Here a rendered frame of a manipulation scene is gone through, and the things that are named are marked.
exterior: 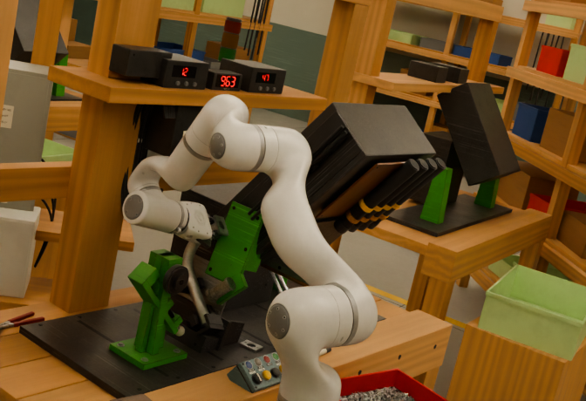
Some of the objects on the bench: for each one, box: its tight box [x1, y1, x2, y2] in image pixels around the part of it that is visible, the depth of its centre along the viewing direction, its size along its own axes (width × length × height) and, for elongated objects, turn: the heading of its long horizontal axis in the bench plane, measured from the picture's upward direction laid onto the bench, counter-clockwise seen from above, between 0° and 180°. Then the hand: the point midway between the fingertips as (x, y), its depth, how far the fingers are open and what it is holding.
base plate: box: [19, 279, 386, 398], centre depth 257 cm, size 42×110×2 cm, turn 98°
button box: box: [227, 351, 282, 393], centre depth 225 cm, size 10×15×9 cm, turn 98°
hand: (214, 228), depth 240 cm, fingers closed on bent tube, 3 cm apart
